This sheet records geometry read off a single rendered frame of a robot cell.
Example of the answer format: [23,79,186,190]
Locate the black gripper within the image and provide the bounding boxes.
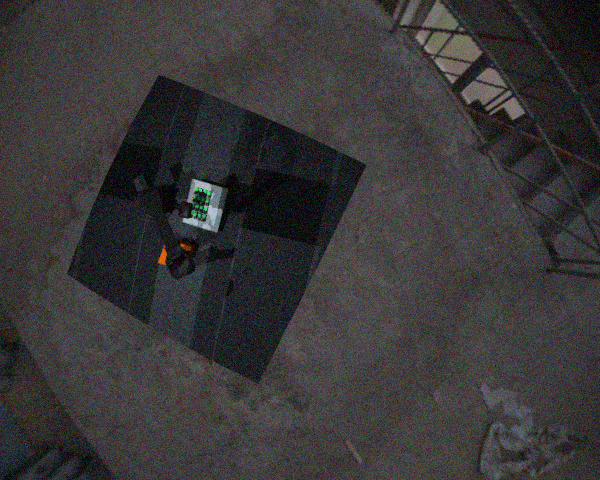
[163,198,193,219]

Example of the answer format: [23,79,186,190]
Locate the light grey switch panel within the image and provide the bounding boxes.
[183,179,229,233]

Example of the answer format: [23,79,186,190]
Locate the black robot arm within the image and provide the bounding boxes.
[133,174,196,280]

